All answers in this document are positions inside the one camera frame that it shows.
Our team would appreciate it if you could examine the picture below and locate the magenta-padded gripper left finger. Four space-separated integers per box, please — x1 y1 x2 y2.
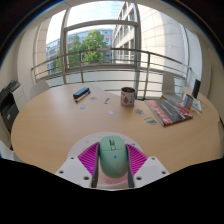
54 141 101 189

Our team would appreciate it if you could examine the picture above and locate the metal balcony railing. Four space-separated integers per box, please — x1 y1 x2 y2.
30 48 193 101

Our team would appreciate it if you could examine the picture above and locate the black office printer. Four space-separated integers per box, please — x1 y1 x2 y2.
0 79 22 134

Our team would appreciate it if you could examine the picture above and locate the mint green computer mouse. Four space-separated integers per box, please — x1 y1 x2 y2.
98 135 130 179

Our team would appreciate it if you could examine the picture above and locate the white flat booklet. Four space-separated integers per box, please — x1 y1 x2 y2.
191 98 204 114

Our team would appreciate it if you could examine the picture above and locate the small yellow green card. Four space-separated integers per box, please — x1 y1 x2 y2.
143 116 158 126

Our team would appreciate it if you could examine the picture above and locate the white chair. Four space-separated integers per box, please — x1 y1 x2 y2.
29 80 50 100
161 71 184 103

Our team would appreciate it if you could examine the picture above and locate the red black magazine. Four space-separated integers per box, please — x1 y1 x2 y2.
144 98 194 127

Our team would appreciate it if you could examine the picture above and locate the blue marker pen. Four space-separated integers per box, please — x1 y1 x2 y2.
75 91 92 104

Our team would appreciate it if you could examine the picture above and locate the small blue printed box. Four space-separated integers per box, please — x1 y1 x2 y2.
182 93 195 111

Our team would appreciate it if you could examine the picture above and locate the black board eraser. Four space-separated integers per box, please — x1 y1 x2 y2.
72 86 91 100

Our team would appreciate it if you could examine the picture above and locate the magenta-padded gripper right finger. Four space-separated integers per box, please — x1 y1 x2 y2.
125 142 170 189

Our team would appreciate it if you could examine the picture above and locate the pink white round mouse pad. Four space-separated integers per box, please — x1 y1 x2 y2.
67 131 148 190

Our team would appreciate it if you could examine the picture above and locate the small pale green card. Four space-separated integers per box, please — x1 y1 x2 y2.
133 108 146 116

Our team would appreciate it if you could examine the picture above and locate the black upright speaker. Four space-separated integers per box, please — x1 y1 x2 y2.
191 78 202 99

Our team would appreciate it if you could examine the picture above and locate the printed mug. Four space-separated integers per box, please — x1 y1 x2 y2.
120 86 137 109

